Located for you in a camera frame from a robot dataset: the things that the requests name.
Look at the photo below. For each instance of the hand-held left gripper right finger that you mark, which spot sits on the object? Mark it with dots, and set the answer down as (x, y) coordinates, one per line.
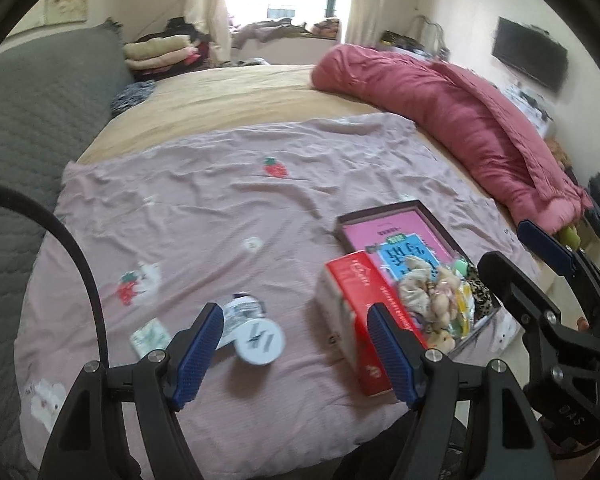
(392, 355)

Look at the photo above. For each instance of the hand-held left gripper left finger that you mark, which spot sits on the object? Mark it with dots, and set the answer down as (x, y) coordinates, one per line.
(197, 355)

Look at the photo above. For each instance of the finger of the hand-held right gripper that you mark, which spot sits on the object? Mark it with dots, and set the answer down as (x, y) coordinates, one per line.
(545, 247)
(515, 290)

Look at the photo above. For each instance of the leopard print scrunchie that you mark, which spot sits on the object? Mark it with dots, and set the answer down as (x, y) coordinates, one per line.
(480, 292)

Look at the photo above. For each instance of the clear yellow packet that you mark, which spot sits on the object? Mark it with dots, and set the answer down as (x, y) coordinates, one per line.
(465, 302)

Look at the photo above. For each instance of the green soft ball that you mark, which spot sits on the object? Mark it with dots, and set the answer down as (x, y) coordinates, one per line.
(462, 266)

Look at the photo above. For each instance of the white jar with lid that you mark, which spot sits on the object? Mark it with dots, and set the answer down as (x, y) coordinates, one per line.
(257, 342)

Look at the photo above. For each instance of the white floral scrunchie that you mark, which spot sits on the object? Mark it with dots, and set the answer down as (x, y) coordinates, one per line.
(415, 290)

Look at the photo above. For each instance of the cream teddy bear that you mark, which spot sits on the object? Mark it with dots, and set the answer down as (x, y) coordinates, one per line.
(442, 290)

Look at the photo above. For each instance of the red cardboard box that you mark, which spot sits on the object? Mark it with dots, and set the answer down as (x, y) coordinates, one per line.
(350, 280)

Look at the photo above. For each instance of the dark brown tray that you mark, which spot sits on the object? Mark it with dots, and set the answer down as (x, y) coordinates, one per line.
(380, 208)

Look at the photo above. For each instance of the person's right hand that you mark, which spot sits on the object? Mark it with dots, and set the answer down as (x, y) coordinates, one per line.
(583, 324)

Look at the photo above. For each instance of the green cloth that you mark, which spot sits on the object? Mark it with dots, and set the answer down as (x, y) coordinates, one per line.
(570, 235)

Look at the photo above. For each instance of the silver snack packet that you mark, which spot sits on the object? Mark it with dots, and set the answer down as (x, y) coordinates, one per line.
(242, 310)

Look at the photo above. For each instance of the red duvet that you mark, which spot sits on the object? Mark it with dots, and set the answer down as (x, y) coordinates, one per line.
(455, 110)

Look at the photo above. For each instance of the pink printed blanket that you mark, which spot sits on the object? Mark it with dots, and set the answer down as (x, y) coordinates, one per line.
(205, 185)

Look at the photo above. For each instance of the black television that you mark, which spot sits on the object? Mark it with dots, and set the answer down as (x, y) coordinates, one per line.
(530, 55)

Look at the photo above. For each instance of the white metal rack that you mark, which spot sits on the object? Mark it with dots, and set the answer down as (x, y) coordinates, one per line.
(427, 35)

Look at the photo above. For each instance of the yellow bed sheet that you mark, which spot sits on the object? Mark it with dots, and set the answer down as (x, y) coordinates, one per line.
(220, 95)

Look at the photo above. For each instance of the dark patterned cloth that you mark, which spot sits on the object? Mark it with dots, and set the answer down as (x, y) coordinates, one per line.
(132, 97)

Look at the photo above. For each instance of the grey quilted headboard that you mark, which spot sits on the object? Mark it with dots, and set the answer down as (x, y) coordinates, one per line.
(40, 110)

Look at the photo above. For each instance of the cream curtain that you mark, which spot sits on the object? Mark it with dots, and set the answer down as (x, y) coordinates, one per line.
(207, 5)
(380, 0)

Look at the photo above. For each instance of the stack of folded clothes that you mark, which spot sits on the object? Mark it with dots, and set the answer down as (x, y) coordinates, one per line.
(160, 52)

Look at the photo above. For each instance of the pile of clothes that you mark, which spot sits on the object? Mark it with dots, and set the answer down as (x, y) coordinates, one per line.
(280, 30)

